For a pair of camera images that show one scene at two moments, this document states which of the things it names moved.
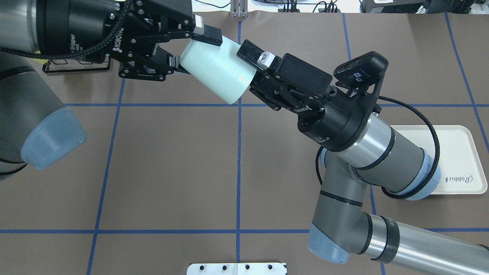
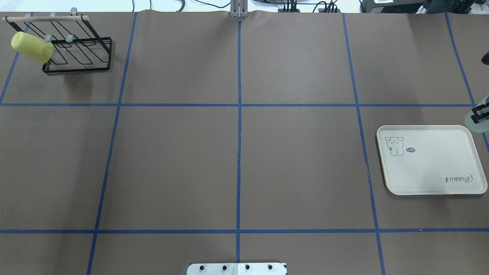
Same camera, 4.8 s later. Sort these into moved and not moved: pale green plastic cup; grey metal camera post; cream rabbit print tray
Moved: pale green plastic cup
Not moved: grey metal camera post; cream rabbit print tray
